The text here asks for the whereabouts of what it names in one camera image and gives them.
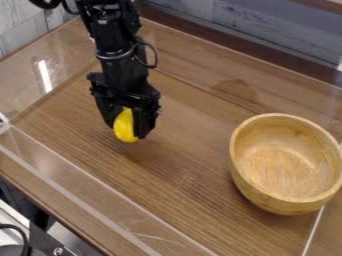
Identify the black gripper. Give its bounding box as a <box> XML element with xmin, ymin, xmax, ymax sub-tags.
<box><xmin>87</xmin><ymin>41</ymin><xmax>160</xmax><ymax>139</ymax></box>

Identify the yellow lemon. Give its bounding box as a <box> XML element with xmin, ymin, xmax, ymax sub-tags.
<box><xmin>113</xmin><ymin>108</ymin><xmax>139</xmax><ymax>143</ymax></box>

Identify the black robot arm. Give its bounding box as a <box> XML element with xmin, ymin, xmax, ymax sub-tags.
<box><xmin>28</xmin><ymin>0</ymin><xmax>160</xmax><ymax>143</ymax></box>

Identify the brown wooden bowl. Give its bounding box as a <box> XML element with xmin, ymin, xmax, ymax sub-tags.
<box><xmin>227</xmin><ymin>113</ymin><xmax>342</xmax><ymax>216</ymax></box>

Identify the clear acrylic enclosure wall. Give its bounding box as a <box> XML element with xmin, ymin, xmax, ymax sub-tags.
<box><xmin>0</xmin><ymin>21</ymin><xmax>342</xmax><ymax>256</ymax></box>

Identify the black metal table frame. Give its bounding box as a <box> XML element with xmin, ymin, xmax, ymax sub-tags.
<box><xmin>0</xmin><ymin>179</ymin><xmax>103</xmax><ymax>256</ymax></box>

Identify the black cable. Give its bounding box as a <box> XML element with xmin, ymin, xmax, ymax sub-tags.
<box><xmin>0</xmin><ymin>223</ymin><xmax>30</xmax><ymax>256</ymax></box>

